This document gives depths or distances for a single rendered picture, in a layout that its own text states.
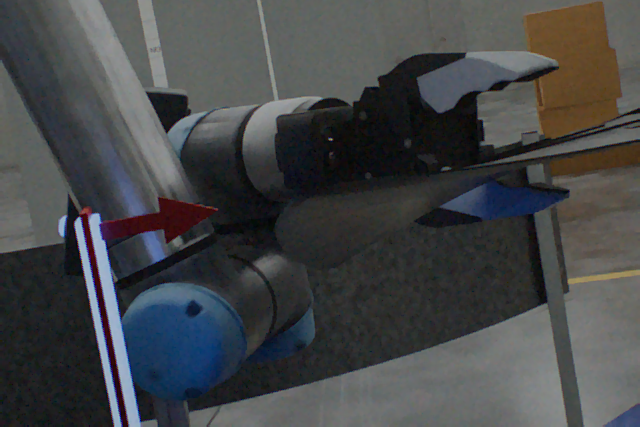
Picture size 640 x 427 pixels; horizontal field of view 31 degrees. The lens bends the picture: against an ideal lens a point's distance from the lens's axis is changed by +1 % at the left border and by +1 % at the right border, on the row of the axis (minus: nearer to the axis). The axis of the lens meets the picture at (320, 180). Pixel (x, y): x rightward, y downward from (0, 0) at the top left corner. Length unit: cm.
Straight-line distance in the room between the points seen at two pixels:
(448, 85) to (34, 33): 26
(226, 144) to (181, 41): 597
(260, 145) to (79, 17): 15
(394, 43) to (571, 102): 395
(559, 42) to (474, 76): 798
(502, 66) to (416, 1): 421
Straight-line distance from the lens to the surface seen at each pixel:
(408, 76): 71
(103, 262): 56
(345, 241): 65
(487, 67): 67
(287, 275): 84
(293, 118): 67
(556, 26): 865
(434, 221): 70
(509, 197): 67
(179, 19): 680
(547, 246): 278
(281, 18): 667
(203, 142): 85
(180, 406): 112
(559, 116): 870
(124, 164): 74
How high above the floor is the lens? 125
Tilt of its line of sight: 7 degrees down
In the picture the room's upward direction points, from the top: 10 degrees counter-clockwise
